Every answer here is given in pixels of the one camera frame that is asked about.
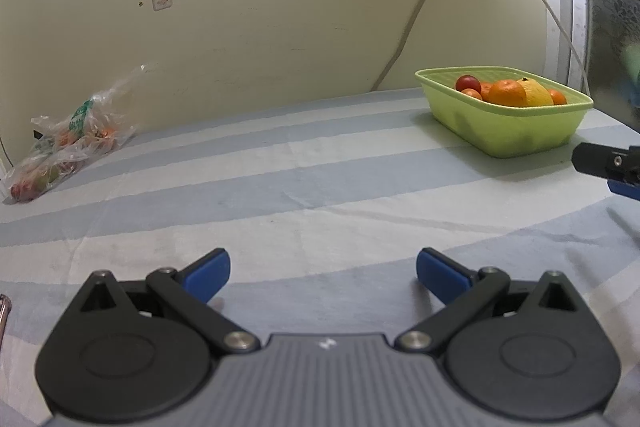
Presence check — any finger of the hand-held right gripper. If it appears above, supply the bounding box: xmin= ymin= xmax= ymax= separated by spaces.
xmin=572 ymin=142 xmax=640 ymax=201

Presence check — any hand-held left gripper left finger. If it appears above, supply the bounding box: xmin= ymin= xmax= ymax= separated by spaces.
xmin=75 ymin=248 xmax=261 ymax=356

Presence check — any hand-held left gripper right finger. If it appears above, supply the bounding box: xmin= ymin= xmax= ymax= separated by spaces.
xmin=395 ymin=248 xmax=583 ymax=355

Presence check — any large yellow grapefruit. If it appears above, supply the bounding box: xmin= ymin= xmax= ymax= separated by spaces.
xmin=520 ymin=77 xmax=555 ymax=108

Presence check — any light green plastic basket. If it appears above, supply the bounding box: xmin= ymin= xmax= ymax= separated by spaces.
xmin=415 ymin=66 xmax=595 ymax=159

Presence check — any tangerine with dark stem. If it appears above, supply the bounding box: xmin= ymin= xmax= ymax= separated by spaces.
xmin=487 ymin=79 xmax=527 ymax=106

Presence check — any striped bed sheet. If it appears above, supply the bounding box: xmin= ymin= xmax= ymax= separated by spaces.
xmin=0 ymin=87 xmax=640 ymax=427

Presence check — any clear plastic bag of produce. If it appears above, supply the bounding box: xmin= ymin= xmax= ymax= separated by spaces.
xmin=2 ymin=62 xmax=156 ymax=204

